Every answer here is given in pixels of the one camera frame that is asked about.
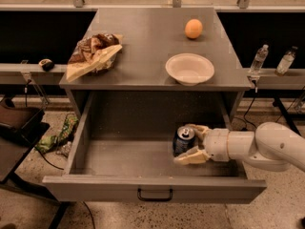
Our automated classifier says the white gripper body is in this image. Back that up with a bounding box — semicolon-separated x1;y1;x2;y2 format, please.
203;129;230;162

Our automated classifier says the brown chip bag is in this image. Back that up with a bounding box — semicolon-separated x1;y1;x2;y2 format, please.
66;33;123;82

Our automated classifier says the white paper bowl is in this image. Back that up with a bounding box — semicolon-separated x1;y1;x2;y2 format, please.
165;53;214;86

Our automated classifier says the black power cable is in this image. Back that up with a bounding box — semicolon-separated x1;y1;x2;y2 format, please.
234;79;259;132

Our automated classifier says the green snack bag on floor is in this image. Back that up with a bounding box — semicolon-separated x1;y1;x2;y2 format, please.
35;114;78;154

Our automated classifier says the black tape measure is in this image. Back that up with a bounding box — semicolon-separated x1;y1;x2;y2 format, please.
39;58;54;72

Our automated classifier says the blue pepsi can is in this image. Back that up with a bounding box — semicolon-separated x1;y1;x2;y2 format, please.
173;126;195;156

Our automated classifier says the black chair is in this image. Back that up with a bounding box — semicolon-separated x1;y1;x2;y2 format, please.
0;95;70;229

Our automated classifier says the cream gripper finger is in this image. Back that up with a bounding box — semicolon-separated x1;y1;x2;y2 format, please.
187;123;210;141
173;146;211;165

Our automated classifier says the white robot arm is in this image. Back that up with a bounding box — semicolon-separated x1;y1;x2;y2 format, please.
173;122;305;172

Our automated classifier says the black drawer handle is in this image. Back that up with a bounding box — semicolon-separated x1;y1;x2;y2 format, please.
137;189;173;202

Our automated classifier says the clear water bottle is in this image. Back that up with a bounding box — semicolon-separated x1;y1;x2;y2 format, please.
249;44;269;74

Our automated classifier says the orange fruit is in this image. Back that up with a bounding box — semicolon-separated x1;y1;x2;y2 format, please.
185;19;203;39

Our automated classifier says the open grey drawer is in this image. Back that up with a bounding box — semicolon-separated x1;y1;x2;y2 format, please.
43;91;266;203

